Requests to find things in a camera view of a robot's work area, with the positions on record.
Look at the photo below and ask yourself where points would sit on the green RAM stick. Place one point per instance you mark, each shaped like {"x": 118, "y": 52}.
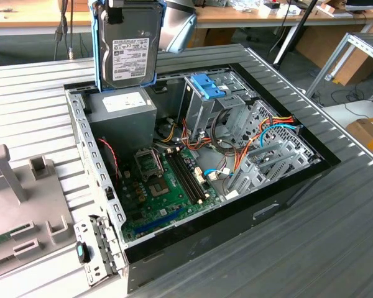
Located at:
{"x": 6, "y": 237}

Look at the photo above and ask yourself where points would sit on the silver disk bay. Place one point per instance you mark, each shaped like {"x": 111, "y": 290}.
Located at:
{"x": 255, "y": 183}

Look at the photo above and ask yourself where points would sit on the black open PC case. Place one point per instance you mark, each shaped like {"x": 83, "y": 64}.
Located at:
{"x": 205, "y": 245}

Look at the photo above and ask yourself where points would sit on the CPU socket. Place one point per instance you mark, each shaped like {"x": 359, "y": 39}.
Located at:
{"x": 158, "y": 187}

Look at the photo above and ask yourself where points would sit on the grey parts rack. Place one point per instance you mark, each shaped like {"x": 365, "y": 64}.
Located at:
{"x": 34, "y": 198}

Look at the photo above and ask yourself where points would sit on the black monitor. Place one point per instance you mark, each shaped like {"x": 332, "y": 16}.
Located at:
{"x": 363, "y": 4}

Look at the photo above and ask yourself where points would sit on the brown cardboard box yellow tape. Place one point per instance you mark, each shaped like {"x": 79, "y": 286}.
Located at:
{"x": 366, "y": 136}

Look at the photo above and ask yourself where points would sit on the hard disk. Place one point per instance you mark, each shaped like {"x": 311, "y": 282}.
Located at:
{"x": 127, "y": 56}

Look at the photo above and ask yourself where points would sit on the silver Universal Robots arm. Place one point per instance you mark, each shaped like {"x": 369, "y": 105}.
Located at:
{"x": 177, "y": 28}

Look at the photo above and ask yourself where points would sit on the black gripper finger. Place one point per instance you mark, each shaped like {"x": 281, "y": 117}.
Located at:
{"x": 115, "y": 15}

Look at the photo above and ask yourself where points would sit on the black RAM slot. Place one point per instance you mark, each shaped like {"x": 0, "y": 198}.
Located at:
{"x": 184, "y": 177}
{"x": 191, "y": 174}

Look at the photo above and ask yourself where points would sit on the black stand pole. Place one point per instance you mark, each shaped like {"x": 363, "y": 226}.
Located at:
{"x": 301, "y": 21}

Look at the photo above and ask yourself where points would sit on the blue expansion slot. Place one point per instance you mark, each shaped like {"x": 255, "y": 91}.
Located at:
{"x": 158, "y": 220}

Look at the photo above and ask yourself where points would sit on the silver drive cage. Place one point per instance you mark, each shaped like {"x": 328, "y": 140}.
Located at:
{"x": 199, "y": 111}

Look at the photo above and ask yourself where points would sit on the brown box under desk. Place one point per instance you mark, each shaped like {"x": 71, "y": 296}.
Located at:
{"x": 220, "y": 37}

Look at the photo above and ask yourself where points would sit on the white low table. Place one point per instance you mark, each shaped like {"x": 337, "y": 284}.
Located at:
{"x": 360, "y": 108}

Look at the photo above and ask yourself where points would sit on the aluminium frame rack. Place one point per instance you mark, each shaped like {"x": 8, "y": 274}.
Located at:
{"x": 330, "y": 63}

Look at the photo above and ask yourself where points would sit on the silver slot cover bracket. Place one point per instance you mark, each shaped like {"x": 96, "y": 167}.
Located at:
{"x": 81, "y": 229}

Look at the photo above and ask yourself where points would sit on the green motherboard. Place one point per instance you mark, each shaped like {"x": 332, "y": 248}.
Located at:
{"x": 149, "y": 205}

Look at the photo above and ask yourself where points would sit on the wooden block stand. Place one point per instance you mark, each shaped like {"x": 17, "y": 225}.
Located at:
{"x": 329, "y": 9}

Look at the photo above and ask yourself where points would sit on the blue plastic drive latch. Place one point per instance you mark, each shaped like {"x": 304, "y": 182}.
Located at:
{"x": 205, "y": 87}

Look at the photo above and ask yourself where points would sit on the light wooden desk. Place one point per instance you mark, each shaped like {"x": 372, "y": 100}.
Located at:
{"x": 25, "y": 18}
{"x": 230, "y": 18}

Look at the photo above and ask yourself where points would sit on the small brown box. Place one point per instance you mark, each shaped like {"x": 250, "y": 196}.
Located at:
{"x": 81, "y": 4}

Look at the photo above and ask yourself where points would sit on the grey power supply unit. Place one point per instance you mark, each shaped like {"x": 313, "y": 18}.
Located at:
{"x": 121, "y": 130}

